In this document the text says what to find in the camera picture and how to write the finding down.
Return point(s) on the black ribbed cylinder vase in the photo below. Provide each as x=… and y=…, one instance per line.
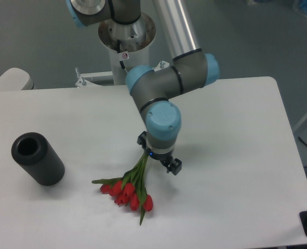
x=36, y=156

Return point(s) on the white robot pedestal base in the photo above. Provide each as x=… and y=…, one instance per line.
x=128, y=46

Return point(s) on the white chair edge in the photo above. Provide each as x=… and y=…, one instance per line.
x=16, y=79

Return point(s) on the red tulip bouquet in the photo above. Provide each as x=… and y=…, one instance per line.
x=129, y=189

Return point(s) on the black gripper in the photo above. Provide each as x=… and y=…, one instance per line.
x=172, y=165

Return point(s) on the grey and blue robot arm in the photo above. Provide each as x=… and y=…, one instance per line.
x=152, y=88

